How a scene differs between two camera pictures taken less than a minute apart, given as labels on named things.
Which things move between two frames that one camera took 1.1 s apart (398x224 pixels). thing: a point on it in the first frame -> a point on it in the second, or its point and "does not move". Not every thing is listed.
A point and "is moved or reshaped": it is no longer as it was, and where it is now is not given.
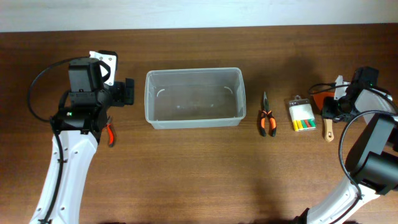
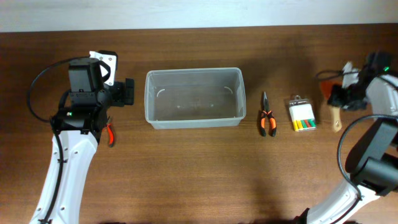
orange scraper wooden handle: (328, 122) is moved or reshaped
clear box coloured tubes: (301, 114) does not move
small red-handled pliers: (111, 132) does not move
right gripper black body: (339, 109) -> (351, 98)
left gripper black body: (122, 94) does not move
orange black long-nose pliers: (271, 117) does not move
